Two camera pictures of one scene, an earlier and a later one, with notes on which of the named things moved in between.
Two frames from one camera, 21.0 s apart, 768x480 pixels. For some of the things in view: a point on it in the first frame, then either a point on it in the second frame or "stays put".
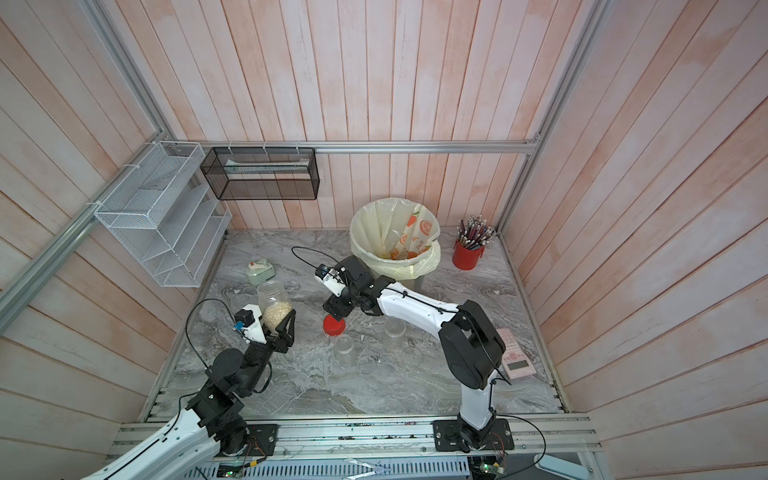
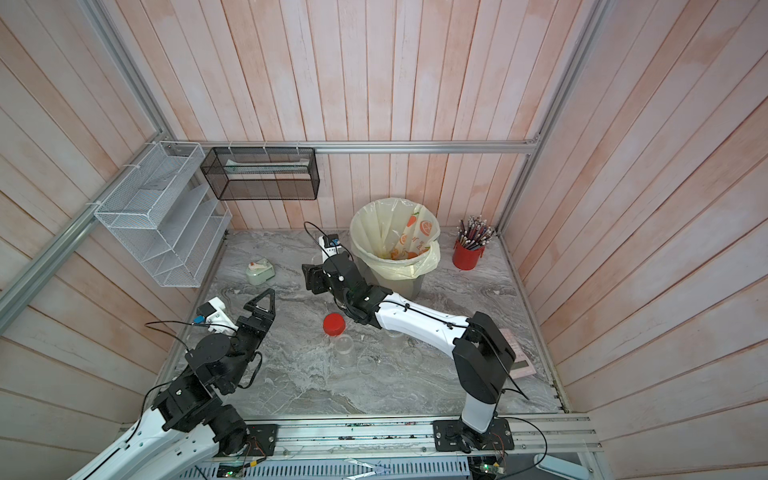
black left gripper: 285,339 to 267,317
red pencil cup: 464,258 stays put
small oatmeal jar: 344,344 stays put
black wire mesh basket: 262,173 stays put
